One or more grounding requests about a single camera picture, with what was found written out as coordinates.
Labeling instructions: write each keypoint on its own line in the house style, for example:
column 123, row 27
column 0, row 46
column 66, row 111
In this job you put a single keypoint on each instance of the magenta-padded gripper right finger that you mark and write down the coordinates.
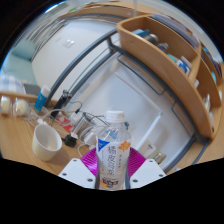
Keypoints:
column 148, row 171

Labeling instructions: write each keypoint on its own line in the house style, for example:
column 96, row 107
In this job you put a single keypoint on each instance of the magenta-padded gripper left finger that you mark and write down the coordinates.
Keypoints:
column 78, row 173

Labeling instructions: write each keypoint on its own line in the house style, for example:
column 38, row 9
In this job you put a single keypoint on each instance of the clear white-capped drink bottle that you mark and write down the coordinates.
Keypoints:
column 113, row 150

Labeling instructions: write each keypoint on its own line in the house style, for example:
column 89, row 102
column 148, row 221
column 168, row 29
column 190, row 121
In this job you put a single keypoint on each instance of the white box with blue label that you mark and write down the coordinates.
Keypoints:
column 149, row 147

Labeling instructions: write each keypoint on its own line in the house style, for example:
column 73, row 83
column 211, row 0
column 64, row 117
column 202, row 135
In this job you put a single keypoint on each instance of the small black charger block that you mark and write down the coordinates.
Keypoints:
column 70, row 140

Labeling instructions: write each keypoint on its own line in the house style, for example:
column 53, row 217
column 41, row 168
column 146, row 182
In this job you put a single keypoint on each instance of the cream plastic cup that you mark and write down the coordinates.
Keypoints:
column 45, row 148

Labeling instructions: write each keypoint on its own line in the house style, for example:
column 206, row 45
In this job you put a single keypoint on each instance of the metal cup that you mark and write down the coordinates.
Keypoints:
column 81, row 125

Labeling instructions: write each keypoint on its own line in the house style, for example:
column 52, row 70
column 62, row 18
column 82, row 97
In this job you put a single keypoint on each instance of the white desk lamp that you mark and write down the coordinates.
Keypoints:
column 155, row 123

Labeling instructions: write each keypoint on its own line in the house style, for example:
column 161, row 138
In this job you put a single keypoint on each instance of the black upright handheld device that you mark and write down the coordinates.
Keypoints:
column 61, row 101

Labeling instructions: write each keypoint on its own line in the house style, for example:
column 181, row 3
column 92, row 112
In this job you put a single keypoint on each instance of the blue tube with white cap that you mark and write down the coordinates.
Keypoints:
column 41, row 99

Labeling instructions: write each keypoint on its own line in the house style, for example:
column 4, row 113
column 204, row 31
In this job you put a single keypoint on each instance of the wrapped round bun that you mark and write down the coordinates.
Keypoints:
column 5, row 105
column 21, row 107

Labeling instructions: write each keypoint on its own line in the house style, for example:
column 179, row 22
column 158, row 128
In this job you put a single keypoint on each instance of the wooden shelf unit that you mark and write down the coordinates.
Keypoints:
column 156, row 63

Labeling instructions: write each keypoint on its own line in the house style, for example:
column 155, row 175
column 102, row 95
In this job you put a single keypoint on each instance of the teal bed mattress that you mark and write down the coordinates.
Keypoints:
column 15, row 71

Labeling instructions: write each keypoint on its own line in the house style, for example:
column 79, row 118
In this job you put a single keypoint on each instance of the teal pillow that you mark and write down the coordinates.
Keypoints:
column 24, row 50

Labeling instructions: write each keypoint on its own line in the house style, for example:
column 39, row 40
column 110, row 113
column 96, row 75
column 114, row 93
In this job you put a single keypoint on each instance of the grey metal desk frame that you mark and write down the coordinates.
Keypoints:
column 80, row 56

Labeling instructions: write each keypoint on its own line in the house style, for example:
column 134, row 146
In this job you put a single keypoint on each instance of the white wall switch plate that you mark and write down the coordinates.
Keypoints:
column 69, row 43

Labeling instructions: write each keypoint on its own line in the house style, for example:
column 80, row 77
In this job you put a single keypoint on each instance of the wooden bunk bed rail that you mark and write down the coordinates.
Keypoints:
column 96, row 7

